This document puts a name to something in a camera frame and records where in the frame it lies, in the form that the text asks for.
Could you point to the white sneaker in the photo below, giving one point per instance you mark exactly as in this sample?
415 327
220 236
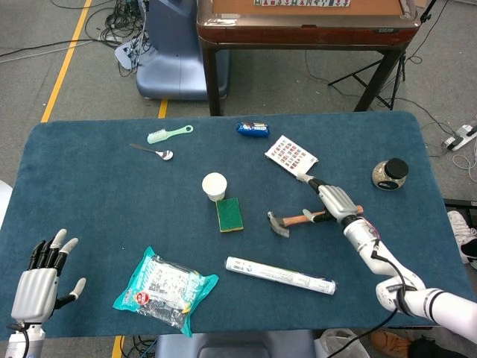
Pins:
462 231

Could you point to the mint green hair brush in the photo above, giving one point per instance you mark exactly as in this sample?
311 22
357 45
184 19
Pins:
158 136

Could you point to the row of mahjong tiles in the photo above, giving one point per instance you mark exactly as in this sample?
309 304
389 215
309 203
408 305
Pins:
298 3

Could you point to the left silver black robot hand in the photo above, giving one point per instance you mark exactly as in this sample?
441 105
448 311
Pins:
33 291

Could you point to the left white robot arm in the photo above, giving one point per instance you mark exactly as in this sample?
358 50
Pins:
18 341

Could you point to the white power strip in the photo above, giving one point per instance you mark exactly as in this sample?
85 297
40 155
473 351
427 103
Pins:
460 137

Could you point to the blue table cloth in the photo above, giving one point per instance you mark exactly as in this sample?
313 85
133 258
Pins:
93 205

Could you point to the brown mahjong table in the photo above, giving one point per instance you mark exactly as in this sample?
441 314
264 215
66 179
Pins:
298 35

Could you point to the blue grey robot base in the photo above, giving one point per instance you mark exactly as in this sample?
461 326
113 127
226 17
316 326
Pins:
167 56

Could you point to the black tripod stand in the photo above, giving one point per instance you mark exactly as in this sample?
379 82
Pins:
402 69

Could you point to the teal plastic snack package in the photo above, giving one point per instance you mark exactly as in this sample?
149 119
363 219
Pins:
164 291

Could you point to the blue grey robot chassis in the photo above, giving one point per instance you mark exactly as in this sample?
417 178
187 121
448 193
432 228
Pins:
231 343

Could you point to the white rolled bag tube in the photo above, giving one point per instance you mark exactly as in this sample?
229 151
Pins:
279 275

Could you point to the metal spoon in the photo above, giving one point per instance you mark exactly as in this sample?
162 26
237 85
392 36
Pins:
165 154

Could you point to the white paper cup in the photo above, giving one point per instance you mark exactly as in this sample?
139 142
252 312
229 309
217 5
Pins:
214 184

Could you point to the glass jar black lid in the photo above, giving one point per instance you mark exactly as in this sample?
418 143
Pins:
387 175

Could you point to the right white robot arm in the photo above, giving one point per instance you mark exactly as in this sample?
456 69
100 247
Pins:
372 253

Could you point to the blue cookie packet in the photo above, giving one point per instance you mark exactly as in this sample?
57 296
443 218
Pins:
253 129

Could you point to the green yellow sponge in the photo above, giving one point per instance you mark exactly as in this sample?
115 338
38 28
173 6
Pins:
229 214

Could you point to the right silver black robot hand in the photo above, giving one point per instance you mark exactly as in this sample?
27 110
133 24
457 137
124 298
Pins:
337 201

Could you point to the white card pack red prints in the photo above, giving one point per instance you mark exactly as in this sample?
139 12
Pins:
290 154

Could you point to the clear plastic bag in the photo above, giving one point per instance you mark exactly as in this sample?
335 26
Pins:
339 345

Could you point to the white rounded object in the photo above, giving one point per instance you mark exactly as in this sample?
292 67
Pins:
3 201

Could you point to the black flat base plate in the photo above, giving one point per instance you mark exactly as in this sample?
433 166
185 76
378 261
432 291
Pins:
462 205

